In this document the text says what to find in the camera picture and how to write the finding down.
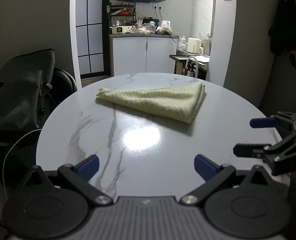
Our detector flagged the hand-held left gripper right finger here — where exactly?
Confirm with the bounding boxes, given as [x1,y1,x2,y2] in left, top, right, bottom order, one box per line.
[180,154,280,207]

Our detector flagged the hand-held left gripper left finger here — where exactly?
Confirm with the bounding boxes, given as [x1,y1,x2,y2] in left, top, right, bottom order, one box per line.
[15,154,114,207]

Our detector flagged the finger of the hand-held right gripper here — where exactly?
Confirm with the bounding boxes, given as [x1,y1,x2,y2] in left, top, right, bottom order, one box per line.
[250,111,296,130]
[233,130,296,177]

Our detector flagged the pale yellow ribbed towel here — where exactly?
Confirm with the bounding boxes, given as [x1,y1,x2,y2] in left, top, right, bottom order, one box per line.
[96,82,206,124]

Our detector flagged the black chair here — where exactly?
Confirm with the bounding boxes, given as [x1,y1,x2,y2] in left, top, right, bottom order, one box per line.
[52,68,77,105]

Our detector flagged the white paper bag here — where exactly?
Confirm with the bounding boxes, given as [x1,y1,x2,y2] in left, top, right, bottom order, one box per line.
[201,33,211,55]

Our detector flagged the dark grey backpack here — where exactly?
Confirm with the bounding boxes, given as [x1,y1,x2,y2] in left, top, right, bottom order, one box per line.
[0,49,56,175]

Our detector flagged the dark hanging clothes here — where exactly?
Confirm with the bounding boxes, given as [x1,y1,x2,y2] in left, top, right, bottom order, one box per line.
[268,0,296,69]

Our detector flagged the cream countertop appliance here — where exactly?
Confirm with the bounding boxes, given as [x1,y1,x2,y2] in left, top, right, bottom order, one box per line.
[187,37,204,54]

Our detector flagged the black framed glass sliding door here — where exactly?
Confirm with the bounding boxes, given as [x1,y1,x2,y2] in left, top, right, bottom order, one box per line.
[75,0,111,79]

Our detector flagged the wooden side table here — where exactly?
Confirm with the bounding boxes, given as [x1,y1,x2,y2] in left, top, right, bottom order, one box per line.
[169,54,210,75]

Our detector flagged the white kitchen base cabinet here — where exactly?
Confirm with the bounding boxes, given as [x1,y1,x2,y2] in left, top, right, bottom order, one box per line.
[109,34,179,77]

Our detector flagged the black spice rack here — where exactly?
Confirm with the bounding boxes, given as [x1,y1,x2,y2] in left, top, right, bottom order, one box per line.
[106,2,136,28]

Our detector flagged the white cable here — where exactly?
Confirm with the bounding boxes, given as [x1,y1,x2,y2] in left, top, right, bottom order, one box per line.
[2,129,42,193]

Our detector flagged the white metal frame stool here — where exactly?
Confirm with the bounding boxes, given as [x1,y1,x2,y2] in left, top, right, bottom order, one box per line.
[184,56,199,77]

